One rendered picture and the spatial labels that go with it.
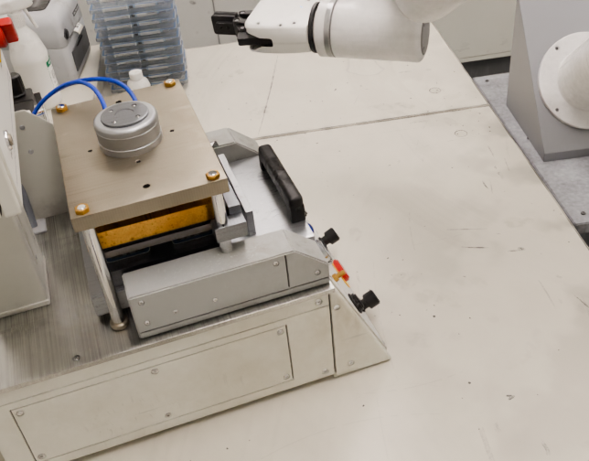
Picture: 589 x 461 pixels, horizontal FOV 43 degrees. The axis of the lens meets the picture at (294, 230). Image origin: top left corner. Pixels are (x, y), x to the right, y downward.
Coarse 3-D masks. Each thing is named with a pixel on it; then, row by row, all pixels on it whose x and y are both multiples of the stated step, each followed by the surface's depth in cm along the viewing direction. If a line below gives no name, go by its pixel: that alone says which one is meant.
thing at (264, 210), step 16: (224, 160) 108; (240, 160) 114; (256, 160) 114; (240, 176) 111; (256, 176) 111; (240, 192) 101; (256, 192) 108; (272, 192) 107; (256, 208) 105; (272, 208) 104; (256, 224) 102; (272, 224) 102; (288, 224) 101; (304, 224) 101; (80, 240) 103; (240, 240) 100; (96, 288) 95; (96, 304) 94; (128, 304) 95
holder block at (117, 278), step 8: (152, 248) 96; (160, 248) 96; (168, 248) 96; (184, 248) 95; (192, 248) 95; (200, 248) 95; (208, 248) 96; (152, 256) 95; (160, 256) 94; (168, 256) 94; (176, 256) 95; (128, 264) 94; (136, 264) 94; (144, 264) 94; (152, 264) 94; (112, 272) 93; (120, 272) 93; (128, 272) 94; (112, 280) 94; (120, 280) 94
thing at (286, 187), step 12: (264, 156) 108; (276, 156) 107; (264, 168) 111; (276, 168) 105; (276, 180) 103; (288, 180) 102; (288, 192) 100; (288, 204) 100; (300, 204) 100; (300, 216) 101
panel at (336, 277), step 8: (336, 272) 115; (344, 272) 103; (336, 280) 103; (344, 280) 117; (344, 288) 109; (344, 296) 102; (352, 304) 105; (360, 312) 106; (368, 320) 111; (376, 336) 108; (384, 344) 111
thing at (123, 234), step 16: (176, 208) 91; (192, 208) 91; (208, 208) 92; (112, 224) 90; (128, 224) 90; (144, 224) 90; (160, 224) 91; (176, 224) 92; (192, 224) 93; (208, 224) 93; (112, 240) 90; (128, 240) 91; (144, 240) 92; (160, 240) 92; (112, 256) 91
